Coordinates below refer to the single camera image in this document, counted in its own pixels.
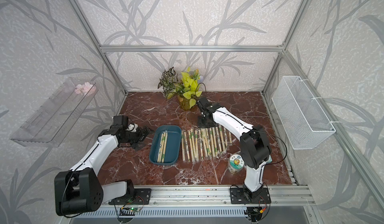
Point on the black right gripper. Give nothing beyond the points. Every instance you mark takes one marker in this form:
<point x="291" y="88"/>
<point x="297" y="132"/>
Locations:
<point x="200" y="126"/>

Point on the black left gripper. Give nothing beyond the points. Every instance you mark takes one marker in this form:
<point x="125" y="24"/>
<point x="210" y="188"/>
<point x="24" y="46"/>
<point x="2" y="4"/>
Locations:
<point x="141" y="135"/>

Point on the teal plastic storage box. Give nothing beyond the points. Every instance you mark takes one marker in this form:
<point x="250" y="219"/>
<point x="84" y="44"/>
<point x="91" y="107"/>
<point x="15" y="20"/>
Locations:
<point x="173" y="144"/>

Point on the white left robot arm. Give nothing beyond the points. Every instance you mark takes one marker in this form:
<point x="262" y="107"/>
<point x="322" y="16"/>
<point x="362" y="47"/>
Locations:
<point x="78" y="190"/>

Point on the wrapped chopsticks panda print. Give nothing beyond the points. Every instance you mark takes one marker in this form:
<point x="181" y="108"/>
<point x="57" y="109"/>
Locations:
<point x="164" y="146"/>

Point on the wrapped chopsticks green band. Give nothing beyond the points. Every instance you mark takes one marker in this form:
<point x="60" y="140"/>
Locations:
<point x="159" y="157"/>

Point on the artificial green potted plant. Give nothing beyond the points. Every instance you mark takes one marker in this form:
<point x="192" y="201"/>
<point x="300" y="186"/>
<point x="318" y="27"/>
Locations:
<point x="187" y="88"/>

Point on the round canister with green label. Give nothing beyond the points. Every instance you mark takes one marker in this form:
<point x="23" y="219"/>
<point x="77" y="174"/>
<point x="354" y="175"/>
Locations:
<point x="235" y="164"/>

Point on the pink artificial flower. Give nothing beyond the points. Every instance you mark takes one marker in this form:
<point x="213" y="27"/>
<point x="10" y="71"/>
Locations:
<point x="85" y="89"/>

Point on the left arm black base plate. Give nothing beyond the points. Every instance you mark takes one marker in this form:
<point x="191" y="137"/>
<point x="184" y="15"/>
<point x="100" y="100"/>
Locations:
<point x="139" y="197"/>

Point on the aluminium front rail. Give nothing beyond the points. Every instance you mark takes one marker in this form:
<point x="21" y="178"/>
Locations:
<point x="215" y="196"/>

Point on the clear acrylic wall shelf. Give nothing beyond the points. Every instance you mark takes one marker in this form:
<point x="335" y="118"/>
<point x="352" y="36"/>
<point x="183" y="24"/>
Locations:
<point x="52" y="122"/>

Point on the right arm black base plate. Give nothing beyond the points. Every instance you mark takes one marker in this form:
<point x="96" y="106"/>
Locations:
<point x="244" y="196"/>

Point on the white wire mesh basket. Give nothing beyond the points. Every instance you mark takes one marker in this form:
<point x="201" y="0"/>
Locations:
<point x="302" y="117"/>

